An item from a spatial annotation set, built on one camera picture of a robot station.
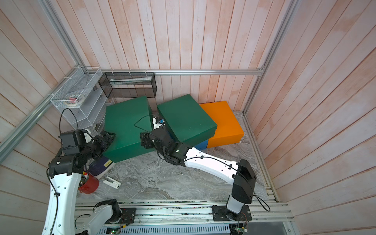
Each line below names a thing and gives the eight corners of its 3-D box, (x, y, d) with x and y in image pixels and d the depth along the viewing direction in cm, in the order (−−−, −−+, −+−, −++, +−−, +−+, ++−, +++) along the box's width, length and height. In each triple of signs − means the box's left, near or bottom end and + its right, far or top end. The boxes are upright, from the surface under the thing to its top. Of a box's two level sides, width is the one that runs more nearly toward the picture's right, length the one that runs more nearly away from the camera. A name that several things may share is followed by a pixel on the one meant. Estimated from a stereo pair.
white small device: (104, 183, 86) (102, 181, 83) (109, 177, 88) (106, 175, 85) (117, 190, 84) (115, 188, 81) (121, 184, 86) (119, 182, 83)
